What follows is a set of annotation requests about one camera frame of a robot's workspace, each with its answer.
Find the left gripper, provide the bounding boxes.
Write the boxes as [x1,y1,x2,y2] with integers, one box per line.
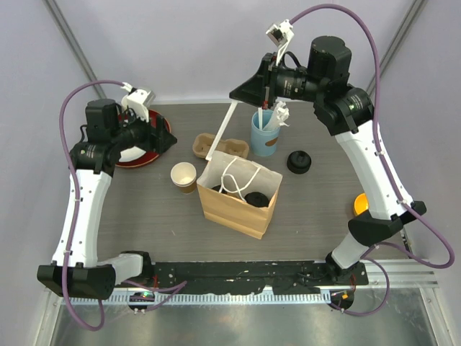
[111,105,176,154]

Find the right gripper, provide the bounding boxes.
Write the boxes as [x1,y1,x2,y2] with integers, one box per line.
[229,53,325,111]

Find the stack of paper cups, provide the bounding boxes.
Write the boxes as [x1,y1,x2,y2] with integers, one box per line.
[170,162,197,194]

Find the stack of black lids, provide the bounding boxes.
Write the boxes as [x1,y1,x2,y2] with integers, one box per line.
[287,150,312,174]

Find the brown paper bag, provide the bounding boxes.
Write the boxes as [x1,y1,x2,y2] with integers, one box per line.
[197,151,282,239]

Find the black lid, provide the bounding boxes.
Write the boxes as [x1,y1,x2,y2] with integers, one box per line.
[244,192,269,208]
[212,185,227,195]

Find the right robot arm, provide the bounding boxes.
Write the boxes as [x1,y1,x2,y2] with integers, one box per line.
[229,36,426,285]

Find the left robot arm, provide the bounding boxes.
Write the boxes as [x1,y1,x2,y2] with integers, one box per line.
[37,99,177,300]

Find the red round tray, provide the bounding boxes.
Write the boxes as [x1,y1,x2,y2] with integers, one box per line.
[115,109,162,168]

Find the white paper plate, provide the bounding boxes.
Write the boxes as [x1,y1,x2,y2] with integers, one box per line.
[119,146,146,162]

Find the white wrapped straws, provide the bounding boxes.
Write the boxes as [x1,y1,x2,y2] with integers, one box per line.
[257,101,290,132]

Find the blue straw holder cup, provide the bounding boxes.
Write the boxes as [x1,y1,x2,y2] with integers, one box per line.
[250,112,280,157]

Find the cardboard cup carrier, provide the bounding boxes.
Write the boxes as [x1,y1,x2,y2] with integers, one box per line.
[192,133,249,159]

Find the orange bowl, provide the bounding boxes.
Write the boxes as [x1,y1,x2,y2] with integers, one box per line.
[353,193,369,216]

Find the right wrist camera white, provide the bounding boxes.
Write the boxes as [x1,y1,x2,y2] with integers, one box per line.
[266,19,295,66]

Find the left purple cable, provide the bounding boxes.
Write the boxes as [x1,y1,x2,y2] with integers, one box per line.
[59,79,188,332]

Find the purple cable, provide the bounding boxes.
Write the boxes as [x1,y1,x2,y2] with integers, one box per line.
[290,3,457,318]
[59,79,188,332]

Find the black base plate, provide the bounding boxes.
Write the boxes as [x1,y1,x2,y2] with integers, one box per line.
[131,261,369,296]

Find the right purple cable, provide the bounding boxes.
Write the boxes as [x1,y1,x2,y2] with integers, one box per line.
[290,3,457,318]

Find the aluminium front rail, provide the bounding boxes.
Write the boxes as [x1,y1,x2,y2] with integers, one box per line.
[70,259,437,311]

